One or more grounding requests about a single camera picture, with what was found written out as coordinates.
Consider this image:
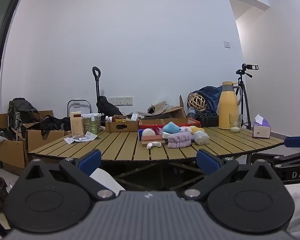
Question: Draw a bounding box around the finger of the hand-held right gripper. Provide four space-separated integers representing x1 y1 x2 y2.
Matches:
251 149 300 168
284 135 300 148

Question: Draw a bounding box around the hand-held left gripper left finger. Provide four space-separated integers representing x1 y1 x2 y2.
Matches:
19 149 115 201

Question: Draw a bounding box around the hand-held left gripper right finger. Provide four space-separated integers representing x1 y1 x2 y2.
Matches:
181 149 285 202

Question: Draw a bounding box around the clear mesh ball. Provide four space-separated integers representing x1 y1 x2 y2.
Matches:
194 131 210 145

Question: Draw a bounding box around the red cardboard box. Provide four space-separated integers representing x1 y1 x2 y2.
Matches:
139 117 202 131

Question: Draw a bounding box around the purple tissue box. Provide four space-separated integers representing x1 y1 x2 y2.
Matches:
252 114 272 139

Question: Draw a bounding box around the tall wooden box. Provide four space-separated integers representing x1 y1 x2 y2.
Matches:
70 112 85 136

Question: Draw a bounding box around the small brown cardboard box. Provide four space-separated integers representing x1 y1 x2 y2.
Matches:
105 119 139 133

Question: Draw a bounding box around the clear drinking glass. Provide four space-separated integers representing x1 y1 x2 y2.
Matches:
229 114 243 132

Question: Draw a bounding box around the light blue plush toy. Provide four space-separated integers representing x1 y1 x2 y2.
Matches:
162 122 182 134

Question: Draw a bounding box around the black trolley bag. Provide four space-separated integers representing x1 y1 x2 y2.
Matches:
96 96 123 117

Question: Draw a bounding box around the yellow thermos jug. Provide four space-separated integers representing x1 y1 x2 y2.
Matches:
218 81 242 130

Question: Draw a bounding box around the open brown cardboard box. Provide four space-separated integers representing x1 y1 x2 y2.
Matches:
147 95 188 119

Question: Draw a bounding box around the woven rattan ball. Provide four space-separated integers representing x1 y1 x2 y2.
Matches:
188 92 207 111

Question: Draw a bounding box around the dark blue fabric bag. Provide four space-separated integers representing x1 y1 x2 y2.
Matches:
192 86 223 117

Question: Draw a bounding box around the large brown cardboard box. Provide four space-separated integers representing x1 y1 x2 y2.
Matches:
0 110 54 175

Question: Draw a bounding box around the black backpack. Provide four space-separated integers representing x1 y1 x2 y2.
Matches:
7 98 42 140

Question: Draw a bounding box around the white folding chair frame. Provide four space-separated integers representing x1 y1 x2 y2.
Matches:
67 99 92 118

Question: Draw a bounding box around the white wall outlet strip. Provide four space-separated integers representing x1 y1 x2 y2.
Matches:
109 97 134 106

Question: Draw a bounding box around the black trolley handle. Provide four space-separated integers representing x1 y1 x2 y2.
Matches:
92 66 102 103

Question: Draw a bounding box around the black camera tripod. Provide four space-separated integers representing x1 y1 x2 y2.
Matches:
236 69 253 130

